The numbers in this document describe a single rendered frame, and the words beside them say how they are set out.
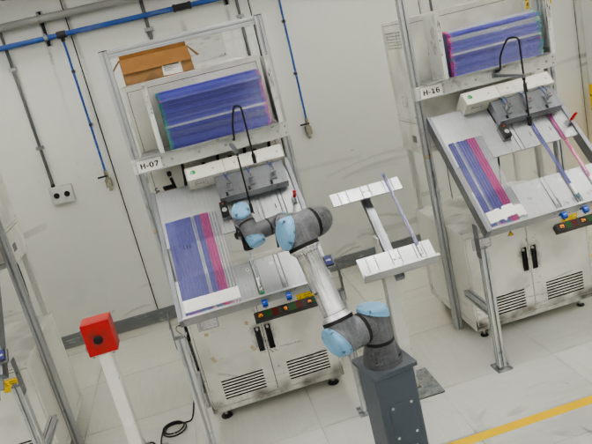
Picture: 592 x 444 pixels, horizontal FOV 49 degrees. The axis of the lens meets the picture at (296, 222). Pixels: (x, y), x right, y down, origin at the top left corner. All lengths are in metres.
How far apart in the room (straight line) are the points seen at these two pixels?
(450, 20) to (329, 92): 1.42
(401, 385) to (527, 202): 1.20
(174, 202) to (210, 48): 1.70
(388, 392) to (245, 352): 1.05
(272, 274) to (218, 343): 0.53
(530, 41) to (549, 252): 1.09
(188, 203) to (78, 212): 1.72
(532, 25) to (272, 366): 2.17
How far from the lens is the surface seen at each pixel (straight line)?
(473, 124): 3.45
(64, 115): 4.69
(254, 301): 2.86
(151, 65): 3.45
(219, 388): 3.36
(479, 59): 3.47
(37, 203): 4.81
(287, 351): 3.32
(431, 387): 3.31
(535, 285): 3.68
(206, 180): 3.17
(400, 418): 2.52
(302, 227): 2.29
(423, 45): 3.55
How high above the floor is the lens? 1.76
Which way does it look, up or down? 16 degrees down
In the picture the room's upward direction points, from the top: 14 degrees counter-clockwise
